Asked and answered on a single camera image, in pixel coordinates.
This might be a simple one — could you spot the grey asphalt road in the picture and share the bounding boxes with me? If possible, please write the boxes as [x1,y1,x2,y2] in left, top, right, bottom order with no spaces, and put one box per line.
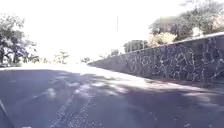
[0,63,224,128]

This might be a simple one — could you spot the row of trees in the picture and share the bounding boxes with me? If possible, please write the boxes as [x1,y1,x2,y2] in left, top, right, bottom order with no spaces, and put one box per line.
[0,13,92,68]

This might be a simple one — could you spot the dark stone wall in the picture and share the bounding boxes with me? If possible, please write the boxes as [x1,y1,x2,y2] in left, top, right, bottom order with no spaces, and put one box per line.
[87,32,224,84]

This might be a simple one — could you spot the trees behind stone wall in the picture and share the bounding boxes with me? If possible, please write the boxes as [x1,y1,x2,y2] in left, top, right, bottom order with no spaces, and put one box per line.
[109,0,224,56]

